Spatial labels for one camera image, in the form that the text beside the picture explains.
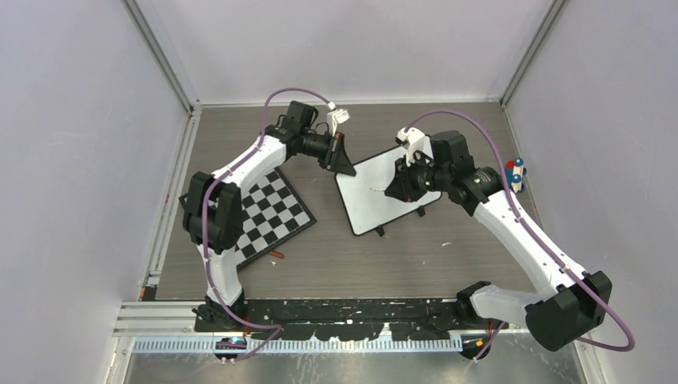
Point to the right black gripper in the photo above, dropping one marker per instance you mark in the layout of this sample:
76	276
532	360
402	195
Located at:
404	190

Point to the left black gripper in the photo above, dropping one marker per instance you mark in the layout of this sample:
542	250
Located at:
337	160

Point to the white whiteboard black frame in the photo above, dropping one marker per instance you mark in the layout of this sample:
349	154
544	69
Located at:
368	210

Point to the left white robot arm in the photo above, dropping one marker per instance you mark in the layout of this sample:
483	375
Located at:
212	208

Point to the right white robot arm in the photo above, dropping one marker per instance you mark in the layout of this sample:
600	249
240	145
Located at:
567	301

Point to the black white chessboard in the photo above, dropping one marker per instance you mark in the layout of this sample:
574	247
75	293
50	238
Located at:
273	213

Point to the blue red toy car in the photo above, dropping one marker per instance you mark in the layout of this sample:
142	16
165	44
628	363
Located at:
516	172

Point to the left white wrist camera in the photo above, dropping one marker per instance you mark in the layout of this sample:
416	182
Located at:
335	117

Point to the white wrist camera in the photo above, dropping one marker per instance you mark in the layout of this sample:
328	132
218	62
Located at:
335	117
412	140

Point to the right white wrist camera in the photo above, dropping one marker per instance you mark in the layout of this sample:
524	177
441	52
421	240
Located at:
412	140

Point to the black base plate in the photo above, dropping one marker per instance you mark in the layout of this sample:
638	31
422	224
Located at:
348	320

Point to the slotted cable duct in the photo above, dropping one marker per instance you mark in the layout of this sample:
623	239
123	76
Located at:
240	345

